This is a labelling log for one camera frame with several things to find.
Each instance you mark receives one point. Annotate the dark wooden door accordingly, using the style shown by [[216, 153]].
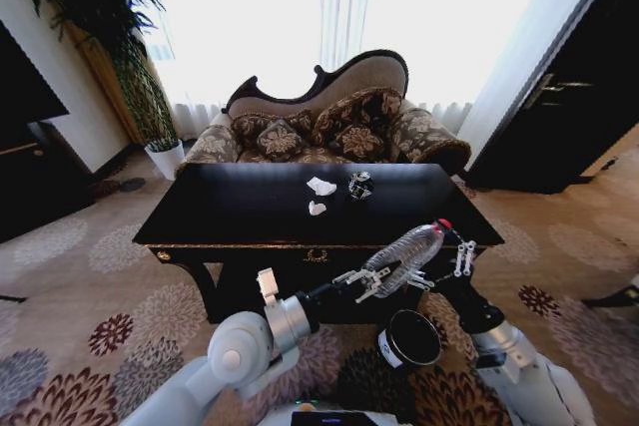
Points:
[[574, 97]]

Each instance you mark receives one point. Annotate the dark furniture foot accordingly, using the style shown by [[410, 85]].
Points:
[[614, 296]]

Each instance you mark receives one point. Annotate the large brown floral pillow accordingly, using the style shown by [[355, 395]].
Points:
[[357, 127]]

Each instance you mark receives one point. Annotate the round dark floor object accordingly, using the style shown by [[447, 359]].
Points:
[[133, 183]]

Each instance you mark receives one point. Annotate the dark television cabinet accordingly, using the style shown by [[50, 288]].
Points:
[[35, 186]]

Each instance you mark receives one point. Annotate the black flat television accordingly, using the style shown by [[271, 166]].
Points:
[[25, 92]]

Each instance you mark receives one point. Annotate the white plant pot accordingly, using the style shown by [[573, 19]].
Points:
[[165, 159]]

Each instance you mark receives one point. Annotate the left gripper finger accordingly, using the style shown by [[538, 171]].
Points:
[[357, 275], [372, 292]]

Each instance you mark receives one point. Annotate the clear plastic bottle red cap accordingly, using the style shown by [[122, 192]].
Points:
[[417, 251]]

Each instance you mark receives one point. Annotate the large crumpled white tissue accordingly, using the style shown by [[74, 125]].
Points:
[[322, 186]]

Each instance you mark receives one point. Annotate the tall green potted plant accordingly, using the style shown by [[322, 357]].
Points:
[[115, 22]]

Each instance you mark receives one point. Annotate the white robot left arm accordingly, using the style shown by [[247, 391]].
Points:
[[234, 351]]

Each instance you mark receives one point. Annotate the golden side curtain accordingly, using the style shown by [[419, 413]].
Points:
[[102, 82]]

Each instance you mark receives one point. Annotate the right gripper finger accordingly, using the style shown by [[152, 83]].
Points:
[[422, 280], [465, 259]]

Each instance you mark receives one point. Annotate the black round trash bin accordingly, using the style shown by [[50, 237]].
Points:
[[412, 341]]

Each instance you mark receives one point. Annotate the small brown floral pillow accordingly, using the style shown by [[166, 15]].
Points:
[[279, 140]]

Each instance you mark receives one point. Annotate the pale blue side curtain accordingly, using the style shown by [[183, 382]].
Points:
[[524, 57]]

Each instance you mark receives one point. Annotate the crumpled black silver wrapper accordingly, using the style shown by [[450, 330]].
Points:
[[360, 186]]

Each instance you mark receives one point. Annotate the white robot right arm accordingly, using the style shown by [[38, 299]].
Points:
[[524, 371]]

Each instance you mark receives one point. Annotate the floral sofa dark wood frame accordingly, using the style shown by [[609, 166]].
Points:
[[214, 146]]

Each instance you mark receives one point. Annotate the long brown floral pillow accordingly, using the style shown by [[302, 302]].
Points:
[[247, 127]]

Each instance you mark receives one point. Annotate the small crumpled white tissue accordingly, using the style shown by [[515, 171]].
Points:
[[316, 208]]

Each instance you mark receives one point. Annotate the black wooden table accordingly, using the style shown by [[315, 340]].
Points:
[[299, 216]]

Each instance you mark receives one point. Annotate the white sheer curtain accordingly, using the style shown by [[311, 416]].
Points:
[[259, 22]]

